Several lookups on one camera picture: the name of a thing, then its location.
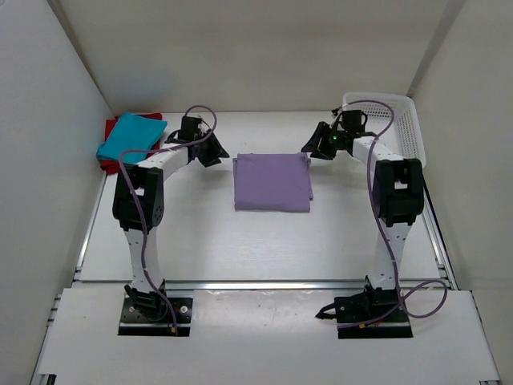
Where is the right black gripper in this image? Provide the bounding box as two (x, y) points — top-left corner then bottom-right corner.
(303, 124), (348, 161)

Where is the lavender cloth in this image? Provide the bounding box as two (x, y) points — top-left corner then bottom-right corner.
(232, 152), (313, 213)

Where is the teal t shirt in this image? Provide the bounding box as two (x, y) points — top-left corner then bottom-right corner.
(96, 112), (167, 161)

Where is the red t shirt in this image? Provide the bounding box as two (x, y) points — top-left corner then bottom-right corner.
(97, 113), (163, 175)

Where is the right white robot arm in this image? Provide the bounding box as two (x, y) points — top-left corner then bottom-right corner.
(302, 107), (424, 328)

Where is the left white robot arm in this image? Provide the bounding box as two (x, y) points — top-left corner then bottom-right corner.
(112, 113), (229, 322)

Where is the white plastic basket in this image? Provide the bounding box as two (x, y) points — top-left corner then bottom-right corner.
(342, 91), (426, 167)

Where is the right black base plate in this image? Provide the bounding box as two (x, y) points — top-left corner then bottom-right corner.
(315, 294), (414, 339)

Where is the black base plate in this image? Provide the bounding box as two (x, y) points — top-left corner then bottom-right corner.
(118, 296), (193, 337)
(315, 294), (414, 339)

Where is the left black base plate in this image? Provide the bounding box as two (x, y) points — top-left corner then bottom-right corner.
(118, 296), (193, 337)

